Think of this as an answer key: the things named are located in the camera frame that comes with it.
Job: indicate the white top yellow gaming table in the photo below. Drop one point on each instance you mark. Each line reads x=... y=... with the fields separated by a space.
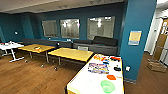
x=90 y=83

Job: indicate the light wood table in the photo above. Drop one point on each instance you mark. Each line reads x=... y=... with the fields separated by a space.
x=71 y=53
x=35 y=48

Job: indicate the dark grey sofa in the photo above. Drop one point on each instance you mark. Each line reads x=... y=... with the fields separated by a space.
x=43 y=42
x=98 y=45

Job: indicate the orange yellow item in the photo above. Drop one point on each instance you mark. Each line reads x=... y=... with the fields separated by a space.
x=99 y=57

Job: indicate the interior glass window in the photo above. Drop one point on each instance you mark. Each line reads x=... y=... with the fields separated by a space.
x=50 y=28
x=70 y=28
x=101 y=27

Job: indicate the red plastic item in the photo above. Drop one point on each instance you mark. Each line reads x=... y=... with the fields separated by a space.
x=115 y=58

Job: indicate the small black item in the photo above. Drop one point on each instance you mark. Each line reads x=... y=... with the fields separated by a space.
x=117 y=69

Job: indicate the orange bowl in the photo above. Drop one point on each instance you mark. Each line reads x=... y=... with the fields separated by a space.
x=111 y=77

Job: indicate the green bowl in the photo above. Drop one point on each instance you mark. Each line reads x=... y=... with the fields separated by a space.
x=107 y=86

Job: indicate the yellow pillar notice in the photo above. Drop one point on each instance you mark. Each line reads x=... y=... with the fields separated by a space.
x=134 y=37

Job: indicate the white folding table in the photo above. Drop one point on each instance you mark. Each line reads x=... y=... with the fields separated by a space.
x=10 y=46

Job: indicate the brown cardboard box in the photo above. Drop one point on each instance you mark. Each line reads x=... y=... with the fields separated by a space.
x=156 y=65

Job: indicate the wooden door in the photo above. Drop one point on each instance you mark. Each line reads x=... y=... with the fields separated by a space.
x=162 y=40

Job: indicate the white wall outlet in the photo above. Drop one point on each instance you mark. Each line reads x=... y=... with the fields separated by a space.
x=128 y=68

